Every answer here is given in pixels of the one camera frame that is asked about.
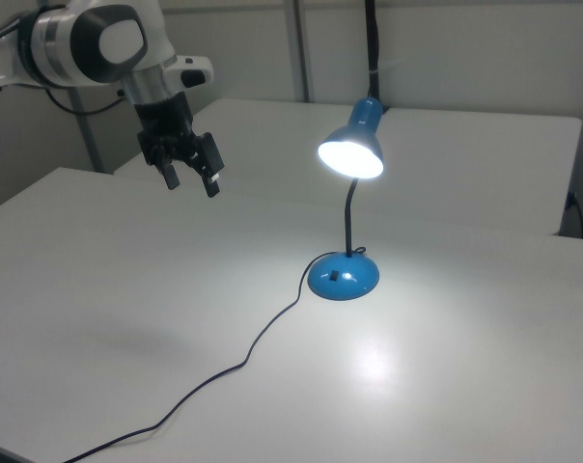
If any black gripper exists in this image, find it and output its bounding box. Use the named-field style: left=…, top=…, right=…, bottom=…
left=134, top=92, right=225, bottom=199

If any blue gooseneck desk lamp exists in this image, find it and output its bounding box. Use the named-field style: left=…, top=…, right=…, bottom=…
left=306, top=95, right=385, bottom=303

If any black pole with white tie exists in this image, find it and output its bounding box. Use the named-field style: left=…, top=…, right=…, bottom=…
left=363, top=0, right=387, bottom=110

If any grey metal partition post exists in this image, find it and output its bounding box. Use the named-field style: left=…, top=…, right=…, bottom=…
left=284, top=0, right=317, bottom=103
left=68, top=85, right=105, bottom=174

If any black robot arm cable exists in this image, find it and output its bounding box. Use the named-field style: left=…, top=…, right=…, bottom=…
left=43, top=86, right=128, bottom=116

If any black lamp power cable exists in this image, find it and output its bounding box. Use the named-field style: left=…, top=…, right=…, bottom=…
left=54, top=246, right=369, bottom=463

